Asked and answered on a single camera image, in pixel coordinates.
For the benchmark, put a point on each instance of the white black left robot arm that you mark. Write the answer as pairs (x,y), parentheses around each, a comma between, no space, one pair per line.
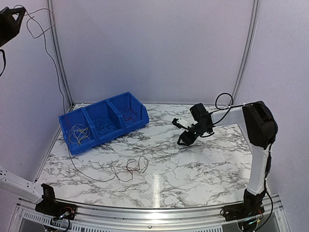
(42,195)

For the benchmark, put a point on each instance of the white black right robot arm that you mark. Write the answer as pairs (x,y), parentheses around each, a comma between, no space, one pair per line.
(260,134)

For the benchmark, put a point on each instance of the left aluminium frame post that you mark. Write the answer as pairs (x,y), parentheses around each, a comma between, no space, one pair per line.
(59,61)

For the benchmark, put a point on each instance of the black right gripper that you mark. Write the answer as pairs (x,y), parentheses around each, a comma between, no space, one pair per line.
(189,139)

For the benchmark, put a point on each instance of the right aluminium frame post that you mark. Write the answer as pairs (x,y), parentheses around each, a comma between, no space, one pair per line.
(247,48)

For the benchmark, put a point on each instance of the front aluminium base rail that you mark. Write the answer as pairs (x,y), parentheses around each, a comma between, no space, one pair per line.
(95,218)

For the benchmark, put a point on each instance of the blue three-compartment plastic bin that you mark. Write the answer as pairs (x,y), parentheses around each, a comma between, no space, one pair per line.
(101,122)

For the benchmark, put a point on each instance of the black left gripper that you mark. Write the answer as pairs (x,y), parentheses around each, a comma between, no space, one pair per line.
(12,27)

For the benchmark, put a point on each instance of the aluminium frame post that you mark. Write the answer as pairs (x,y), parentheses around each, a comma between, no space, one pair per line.
(247,48)
(59,61)

